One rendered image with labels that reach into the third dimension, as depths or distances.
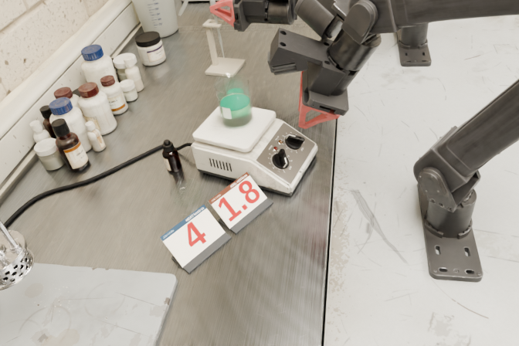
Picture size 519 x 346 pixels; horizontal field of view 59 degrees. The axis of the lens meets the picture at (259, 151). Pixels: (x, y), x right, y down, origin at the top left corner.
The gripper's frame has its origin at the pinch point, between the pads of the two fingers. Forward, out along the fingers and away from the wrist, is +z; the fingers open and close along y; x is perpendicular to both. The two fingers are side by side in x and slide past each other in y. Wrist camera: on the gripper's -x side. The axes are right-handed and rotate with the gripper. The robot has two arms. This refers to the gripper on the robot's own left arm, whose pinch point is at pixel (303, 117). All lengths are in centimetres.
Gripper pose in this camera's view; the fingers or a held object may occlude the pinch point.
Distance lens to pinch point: 78.8
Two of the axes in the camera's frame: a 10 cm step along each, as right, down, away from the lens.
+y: -0.5, 8.0, -6.0
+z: -3.5, 5.4, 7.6
